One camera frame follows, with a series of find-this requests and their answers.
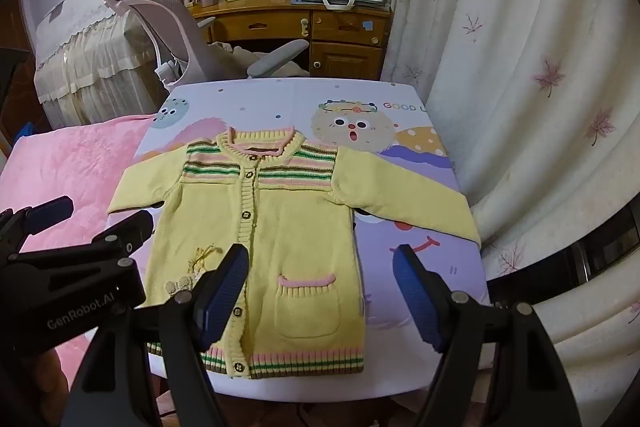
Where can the cartoon printed table cover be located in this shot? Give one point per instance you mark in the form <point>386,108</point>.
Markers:
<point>280,102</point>

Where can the lace covered cabinet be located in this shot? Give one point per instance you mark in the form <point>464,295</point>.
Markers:
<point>85,42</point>

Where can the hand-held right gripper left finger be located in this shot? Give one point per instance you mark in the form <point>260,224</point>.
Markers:
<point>222,289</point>

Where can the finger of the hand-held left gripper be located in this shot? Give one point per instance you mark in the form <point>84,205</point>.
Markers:
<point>132,227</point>
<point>50,210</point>

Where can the person's left hand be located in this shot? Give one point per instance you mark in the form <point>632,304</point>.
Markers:
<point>42,382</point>

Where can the beige seat cushion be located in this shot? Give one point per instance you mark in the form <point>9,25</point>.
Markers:
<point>235,57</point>

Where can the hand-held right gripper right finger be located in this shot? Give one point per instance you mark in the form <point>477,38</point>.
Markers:
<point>414,302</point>

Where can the dark panel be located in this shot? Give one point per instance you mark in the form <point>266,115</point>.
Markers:
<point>590,257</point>

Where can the white leaf print curtain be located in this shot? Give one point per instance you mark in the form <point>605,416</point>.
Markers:
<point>525,32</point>

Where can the yellow knit cardigan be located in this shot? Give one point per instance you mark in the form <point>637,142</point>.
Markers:
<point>295,232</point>

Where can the pink fleece blanket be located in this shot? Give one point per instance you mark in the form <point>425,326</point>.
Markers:
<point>75,157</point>

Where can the white grey office chair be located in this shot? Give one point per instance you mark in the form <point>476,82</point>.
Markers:
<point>165,22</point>

